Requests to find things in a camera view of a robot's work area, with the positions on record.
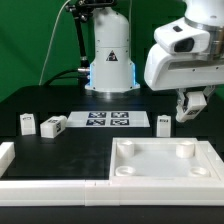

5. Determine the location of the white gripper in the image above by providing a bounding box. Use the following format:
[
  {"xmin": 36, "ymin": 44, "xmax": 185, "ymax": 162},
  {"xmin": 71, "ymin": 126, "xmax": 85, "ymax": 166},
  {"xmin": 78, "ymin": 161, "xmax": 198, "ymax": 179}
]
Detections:
[{"xmin": 144, "ymin": 18, "xmax": 224, "ymax": 113}]

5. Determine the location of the white square table top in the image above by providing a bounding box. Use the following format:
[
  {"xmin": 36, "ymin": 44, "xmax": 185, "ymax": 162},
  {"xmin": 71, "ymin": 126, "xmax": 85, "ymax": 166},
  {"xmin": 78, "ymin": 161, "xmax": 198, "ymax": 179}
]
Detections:
[{"xmin": 109, "ymin": 138, "xmax": 224, "ymax": 183}]

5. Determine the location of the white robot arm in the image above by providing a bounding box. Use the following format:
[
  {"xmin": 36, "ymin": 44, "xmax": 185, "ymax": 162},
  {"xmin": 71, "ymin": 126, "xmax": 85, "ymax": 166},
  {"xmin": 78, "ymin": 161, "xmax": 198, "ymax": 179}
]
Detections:
[{"xmin": 86, "ymin": 0, "xmax": 224, "ymax": 120}]

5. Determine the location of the white marker sheet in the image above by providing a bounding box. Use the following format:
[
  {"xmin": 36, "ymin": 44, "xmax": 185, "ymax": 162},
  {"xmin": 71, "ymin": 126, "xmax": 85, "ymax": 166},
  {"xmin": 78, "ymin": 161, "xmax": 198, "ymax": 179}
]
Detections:
[{"xmin": 67, "ymin": 111, "xmax": 150, "ymax": 128}]

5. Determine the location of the white U-shaped fence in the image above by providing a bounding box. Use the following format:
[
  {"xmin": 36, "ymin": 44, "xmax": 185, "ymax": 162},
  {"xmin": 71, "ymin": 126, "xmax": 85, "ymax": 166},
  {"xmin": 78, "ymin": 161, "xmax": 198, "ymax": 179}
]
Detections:
[{"xmin": 0, "ymin": 142, "xmax": 224, "ymax": 206}]

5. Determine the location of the black cable bundle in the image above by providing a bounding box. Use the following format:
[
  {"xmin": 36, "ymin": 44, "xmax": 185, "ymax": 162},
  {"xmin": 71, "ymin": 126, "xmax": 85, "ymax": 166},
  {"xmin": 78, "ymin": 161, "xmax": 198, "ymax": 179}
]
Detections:
[{"xmin": 43, "ymin": 68, "xmax": 90, "ymax": 88}]

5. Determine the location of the black camera stand pole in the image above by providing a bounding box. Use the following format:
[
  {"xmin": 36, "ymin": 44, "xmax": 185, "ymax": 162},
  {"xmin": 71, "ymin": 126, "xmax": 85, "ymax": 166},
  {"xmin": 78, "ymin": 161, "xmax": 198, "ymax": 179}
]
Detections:
[{"xmin": 65, "ymin": 0, "xmax": 117, "ymax": 76}]

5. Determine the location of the white cable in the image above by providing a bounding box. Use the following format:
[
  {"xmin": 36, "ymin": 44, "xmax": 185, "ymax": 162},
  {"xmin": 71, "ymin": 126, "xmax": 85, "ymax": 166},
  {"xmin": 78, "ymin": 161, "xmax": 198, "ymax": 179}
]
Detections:
[{"xmin": 38, "ymin": 0, "xmax": 73, "ymax": 87}]

